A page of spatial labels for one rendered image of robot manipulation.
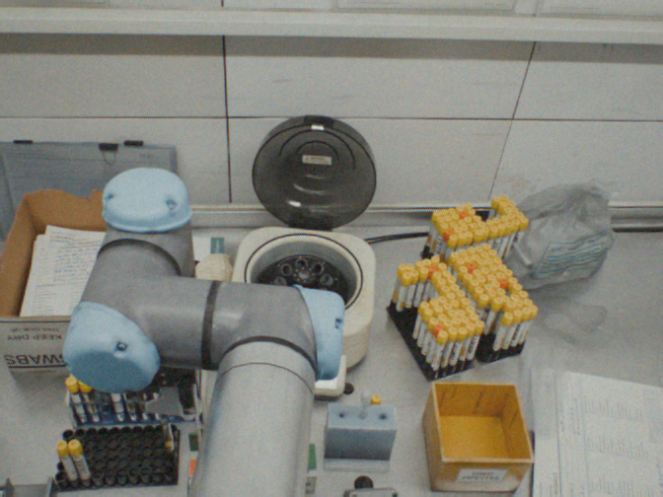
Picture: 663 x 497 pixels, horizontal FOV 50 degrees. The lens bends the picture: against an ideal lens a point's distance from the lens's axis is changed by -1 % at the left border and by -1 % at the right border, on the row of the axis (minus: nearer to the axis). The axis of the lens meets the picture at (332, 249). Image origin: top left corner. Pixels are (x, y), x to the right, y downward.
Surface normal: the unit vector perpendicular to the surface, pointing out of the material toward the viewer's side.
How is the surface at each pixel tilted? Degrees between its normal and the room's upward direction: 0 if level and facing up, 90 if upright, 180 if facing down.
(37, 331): 91
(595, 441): 1
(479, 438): 0
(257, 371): 10
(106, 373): 90
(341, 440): 90
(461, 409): 90
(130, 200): 1
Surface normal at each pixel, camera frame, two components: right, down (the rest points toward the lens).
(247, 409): -0.01, -0.81
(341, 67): 0.09, 0.72
